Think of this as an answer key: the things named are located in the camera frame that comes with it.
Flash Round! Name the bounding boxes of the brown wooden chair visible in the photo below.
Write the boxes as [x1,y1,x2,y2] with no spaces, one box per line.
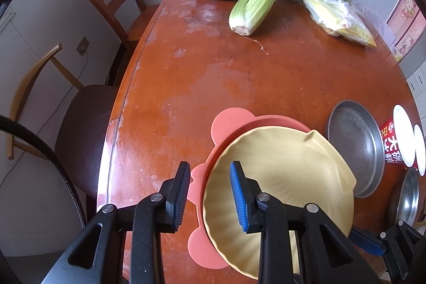
[75,0,161,87]

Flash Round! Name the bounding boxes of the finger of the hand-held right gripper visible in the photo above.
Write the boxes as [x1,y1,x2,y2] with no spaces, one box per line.
[349,225,388,257]

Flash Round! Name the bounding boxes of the round steel plate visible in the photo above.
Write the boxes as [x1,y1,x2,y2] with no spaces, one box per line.
[325,100,386,199]
[386,167,420,228]

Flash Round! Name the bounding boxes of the red printed white bowl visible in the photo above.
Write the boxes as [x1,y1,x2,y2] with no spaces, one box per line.
[378,104,420,171]

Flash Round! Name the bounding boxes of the wall socket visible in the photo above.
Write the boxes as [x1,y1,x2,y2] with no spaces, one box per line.
[76,36,90,56]

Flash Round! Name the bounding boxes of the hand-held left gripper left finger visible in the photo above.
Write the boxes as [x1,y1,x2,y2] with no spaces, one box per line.
[42,162,191,284]

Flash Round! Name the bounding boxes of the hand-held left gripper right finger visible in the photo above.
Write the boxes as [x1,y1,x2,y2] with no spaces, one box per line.
[230,161,380,284]

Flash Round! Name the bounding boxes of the yellow scalloped plate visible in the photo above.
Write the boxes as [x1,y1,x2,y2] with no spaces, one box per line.
[202,126,357,281]

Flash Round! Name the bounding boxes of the pink bear-shaped plate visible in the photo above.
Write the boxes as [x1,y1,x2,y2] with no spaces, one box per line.
[188,107,313,269]

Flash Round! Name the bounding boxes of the bagged yellow noodles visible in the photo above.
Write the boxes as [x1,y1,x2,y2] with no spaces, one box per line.
[298,0,378,48]

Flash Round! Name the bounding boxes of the dark seat chair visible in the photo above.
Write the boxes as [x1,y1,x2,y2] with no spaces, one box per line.
[8,43,120,228]

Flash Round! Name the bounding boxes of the pink cartoon sliding door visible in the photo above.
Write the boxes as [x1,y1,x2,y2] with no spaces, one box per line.
[386,0,426,63]

